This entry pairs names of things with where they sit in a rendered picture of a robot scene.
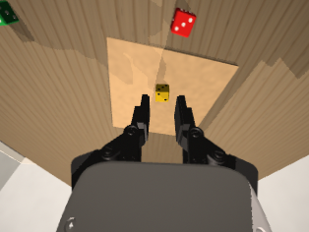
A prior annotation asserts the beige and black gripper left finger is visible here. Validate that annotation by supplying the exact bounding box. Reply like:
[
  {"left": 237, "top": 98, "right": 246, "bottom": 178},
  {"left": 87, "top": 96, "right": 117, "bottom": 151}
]
[{"left": 71, "top": 94, "right": 151, "bottom": 191}]

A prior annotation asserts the red die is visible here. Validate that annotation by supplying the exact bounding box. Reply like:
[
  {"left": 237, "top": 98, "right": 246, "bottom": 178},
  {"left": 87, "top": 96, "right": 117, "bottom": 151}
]
[{"left": 170, "top": 7, "right": 197, "bottom": 37}]

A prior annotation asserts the tan mat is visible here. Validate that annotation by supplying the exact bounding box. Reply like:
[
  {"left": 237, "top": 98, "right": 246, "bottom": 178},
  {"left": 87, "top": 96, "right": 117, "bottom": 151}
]
[{"left": 107, "top": 36, "right": 239, "bottom": 136}]

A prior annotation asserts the yellow die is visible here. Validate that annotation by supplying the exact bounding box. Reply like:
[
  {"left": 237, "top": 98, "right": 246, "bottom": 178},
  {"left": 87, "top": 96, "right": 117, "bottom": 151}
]
[{"left": 155, "top": 84, "right": 169, "bottom": 102}]

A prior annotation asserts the green die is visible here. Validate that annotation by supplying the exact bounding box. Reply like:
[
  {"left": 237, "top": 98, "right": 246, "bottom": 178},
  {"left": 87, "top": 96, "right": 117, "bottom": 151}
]
[{"left": 0, "top": 0, "right": 19, "bottom": 26}]

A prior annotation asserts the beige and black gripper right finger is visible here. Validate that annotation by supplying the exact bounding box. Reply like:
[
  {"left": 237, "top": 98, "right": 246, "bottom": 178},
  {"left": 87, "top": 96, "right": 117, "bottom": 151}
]
[{"left": 174, "top": 95, "right": 258, "bottom": 197}]

